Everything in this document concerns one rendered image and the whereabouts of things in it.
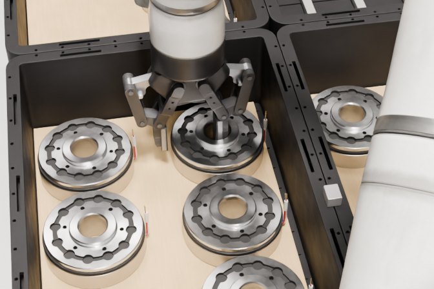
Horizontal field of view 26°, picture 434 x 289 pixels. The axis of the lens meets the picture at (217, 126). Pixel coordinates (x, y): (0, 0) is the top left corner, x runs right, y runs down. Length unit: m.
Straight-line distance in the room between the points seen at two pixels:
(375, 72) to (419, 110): 0.60
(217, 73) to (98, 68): 0.16
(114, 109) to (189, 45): 0.23
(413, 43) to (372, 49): 0.56
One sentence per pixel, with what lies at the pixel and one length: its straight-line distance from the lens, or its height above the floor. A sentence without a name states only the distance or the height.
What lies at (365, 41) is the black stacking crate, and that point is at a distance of 1.10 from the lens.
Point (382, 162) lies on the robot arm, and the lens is 0.55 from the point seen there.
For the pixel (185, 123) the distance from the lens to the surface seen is 1.06.
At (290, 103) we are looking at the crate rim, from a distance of 0.98.
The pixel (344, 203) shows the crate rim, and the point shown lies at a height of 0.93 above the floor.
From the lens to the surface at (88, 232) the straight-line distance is 0.99.
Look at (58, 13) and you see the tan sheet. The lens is 1.26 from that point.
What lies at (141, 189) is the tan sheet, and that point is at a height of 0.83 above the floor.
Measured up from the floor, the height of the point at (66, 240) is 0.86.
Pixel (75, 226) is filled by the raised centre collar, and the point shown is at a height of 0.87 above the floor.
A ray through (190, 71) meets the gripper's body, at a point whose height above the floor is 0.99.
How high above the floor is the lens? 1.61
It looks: 46 degrees down
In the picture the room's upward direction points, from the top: straight up
